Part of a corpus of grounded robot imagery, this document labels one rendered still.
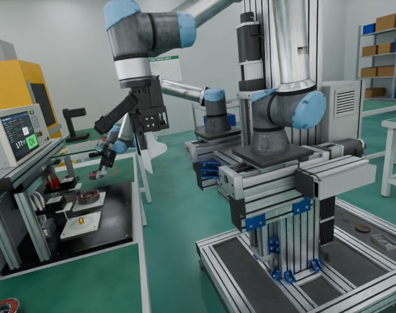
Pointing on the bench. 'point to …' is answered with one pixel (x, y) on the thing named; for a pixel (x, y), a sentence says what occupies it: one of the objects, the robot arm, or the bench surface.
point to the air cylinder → (49, 227)
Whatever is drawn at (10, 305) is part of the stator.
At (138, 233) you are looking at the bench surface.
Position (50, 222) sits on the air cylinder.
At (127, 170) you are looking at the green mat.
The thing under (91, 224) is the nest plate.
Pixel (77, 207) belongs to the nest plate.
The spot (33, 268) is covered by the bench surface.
